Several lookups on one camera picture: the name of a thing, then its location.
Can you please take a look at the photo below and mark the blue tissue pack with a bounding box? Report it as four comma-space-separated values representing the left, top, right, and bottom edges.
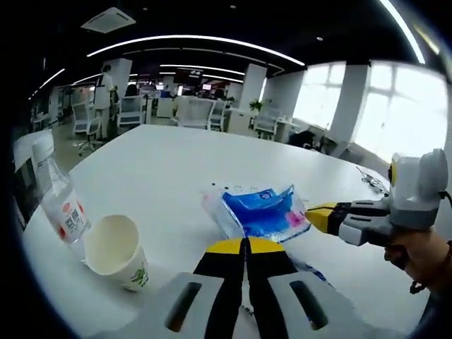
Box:
201, 183, 312, 244

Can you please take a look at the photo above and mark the long curved ceiling light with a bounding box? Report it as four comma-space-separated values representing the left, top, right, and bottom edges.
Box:
86, 34, 307, 67

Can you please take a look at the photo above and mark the blue pouch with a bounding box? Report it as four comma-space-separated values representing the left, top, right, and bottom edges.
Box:
287, 256, 336, 285

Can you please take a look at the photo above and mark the clear plastic water bottle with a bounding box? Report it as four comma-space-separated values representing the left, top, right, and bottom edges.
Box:
31, 141, 90, 248

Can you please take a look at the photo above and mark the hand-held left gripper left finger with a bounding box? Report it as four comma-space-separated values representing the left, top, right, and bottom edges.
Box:
151, 237, 246, 339

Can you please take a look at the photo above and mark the tangled cable bundle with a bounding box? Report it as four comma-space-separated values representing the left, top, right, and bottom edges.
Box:
356, 165, 391, 195

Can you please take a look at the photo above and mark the straight ceiling light strip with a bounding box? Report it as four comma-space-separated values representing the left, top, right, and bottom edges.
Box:
379, 0, 427, 64

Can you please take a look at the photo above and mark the black office chair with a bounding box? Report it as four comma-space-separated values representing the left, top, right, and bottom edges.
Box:
287, 129, 326, 151

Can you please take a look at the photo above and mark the narrow bright window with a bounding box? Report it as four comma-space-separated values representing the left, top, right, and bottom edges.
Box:
292, 63, 347, 133

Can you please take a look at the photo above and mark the white paper cup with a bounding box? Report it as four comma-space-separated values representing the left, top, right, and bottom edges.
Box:
83, 214, 150, 292

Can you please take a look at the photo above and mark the white office chair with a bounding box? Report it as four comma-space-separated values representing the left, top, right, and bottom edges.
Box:
72, 102, 103, 156
118, 95, 145, 130
254, 107, 283, 138
176, 97, 227, 131

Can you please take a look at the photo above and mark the ceiling air vent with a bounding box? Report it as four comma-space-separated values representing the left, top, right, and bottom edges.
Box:
81, 7, 137, 35

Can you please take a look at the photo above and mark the wide bright window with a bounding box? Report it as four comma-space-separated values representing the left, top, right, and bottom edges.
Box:
352, 62, 449, 174

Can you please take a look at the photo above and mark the person's right hand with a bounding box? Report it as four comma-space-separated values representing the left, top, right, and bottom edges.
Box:
384, 227, 452, 293

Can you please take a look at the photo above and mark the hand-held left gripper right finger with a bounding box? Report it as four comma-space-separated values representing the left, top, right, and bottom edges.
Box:
246, 237, 375, 339

